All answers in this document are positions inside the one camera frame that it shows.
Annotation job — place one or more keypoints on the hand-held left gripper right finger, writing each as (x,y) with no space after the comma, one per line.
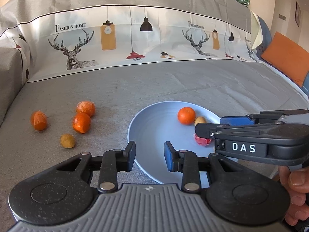
(169,157)

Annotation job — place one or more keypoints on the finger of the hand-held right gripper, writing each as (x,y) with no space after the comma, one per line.
(210,128)
(235,120)

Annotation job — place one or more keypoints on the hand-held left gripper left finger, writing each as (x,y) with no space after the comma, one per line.
(130,155)

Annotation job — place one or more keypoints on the longan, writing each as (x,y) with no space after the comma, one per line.
(200,120)
(67,141)

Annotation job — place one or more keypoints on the orange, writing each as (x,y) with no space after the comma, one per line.
(86,108)
(39,120)
(81,123)
(186,115)

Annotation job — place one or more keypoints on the blue plate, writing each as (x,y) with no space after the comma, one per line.
(157,125)

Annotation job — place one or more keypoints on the person's right hand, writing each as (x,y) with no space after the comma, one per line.
(298,193)

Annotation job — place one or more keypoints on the grey printed sofa cover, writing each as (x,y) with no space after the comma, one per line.
(120,82)

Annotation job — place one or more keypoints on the cream cloth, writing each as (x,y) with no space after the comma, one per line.
(257,38)

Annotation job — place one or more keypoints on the orange cushion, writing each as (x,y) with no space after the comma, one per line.
(287,53)

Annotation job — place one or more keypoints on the blue sofa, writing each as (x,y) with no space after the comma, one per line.
(265,29)

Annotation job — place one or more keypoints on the wall switch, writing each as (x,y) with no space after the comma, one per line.
(282,17)

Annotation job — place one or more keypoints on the framed wall picture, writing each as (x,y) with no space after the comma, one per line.
(298,13)

